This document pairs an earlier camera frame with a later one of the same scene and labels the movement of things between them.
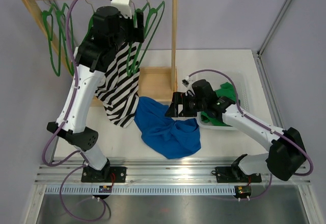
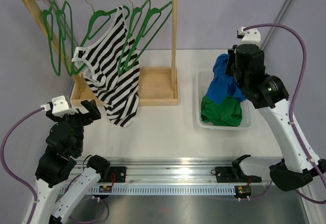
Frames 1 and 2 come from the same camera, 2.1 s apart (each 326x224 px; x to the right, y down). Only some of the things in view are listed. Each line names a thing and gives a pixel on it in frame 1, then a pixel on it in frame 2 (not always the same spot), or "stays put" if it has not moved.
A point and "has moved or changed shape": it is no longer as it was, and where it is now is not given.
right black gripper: x=180 y=98 to x=228 y=71
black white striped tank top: x=118 y=89 stays put
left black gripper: x=135 y=34 to x=93 y=113
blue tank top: x=171 y=138 to x=223 y=84
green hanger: x=90 y=24 has moved or changed shape
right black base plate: x=226 y=174 stays put
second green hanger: x=66 y=29 stays put
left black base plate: x=90 y=175 stays put
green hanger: x=156 y=11 has moved or changed shape
